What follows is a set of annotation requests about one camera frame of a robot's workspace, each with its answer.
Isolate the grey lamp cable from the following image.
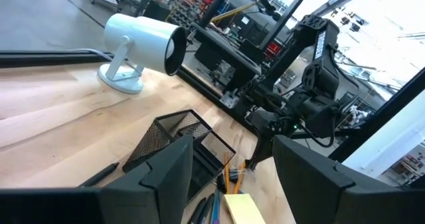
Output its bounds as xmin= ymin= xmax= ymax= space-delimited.
xmin=66 ymin=47 xmax=114 ymax=62

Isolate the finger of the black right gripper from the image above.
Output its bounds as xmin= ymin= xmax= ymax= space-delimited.
xmin=248 ymin=136 xmax=275 ymax=170

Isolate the yellow sticky note pad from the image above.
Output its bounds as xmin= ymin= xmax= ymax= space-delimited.
xmin=222 ymin=193 xmax=266 ymax=224

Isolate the black binder clip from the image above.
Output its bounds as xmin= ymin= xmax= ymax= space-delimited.
xmin=228 ymin=167 xmax=249 ymax=184

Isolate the black pen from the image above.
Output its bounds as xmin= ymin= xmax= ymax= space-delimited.
xmin=187 ymin=197 xmax=207 ymax=224
xmin=198 ymin=193 xmax=216 ymax=224
xmin=78 ymin=162 xmax=120 ymax=188

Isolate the black mesh desk organizer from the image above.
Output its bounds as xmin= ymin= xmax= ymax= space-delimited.
xmin=122 ymin=109 xmax=236 ymax=203

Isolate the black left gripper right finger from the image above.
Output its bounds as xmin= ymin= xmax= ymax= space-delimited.
xmin=272 ymin=134 xmax=409 ymax=224

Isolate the shelf with red bins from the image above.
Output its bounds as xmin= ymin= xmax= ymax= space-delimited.
xmin=264 ymin=41 xmax=284 ymax=59

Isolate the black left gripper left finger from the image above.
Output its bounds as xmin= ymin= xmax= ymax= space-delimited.
xmin=99 ymin=136 xmax=194 ymax=224

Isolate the orange pencil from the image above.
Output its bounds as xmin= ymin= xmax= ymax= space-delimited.
xmin=233 ymin=160 xmax=248 ymax=195
xmin=222 ymin=152 xmax=231 ymax=194

